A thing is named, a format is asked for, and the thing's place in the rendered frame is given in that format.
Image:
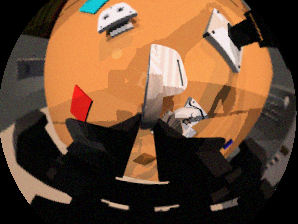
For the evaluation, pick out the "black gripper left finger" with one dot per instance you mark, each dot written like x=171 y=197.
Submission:
x=116 y=141

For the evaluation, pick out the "teal flat rectangular plate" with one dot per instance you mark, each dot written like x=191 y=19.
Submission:
x=92 y=6

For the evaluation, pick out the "blue rectangular block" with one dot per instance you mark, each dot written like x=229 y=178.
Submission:
x=227 y=144

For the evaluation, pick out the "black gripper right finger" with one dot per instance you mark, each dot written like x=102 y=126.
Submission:
x=173 y=148

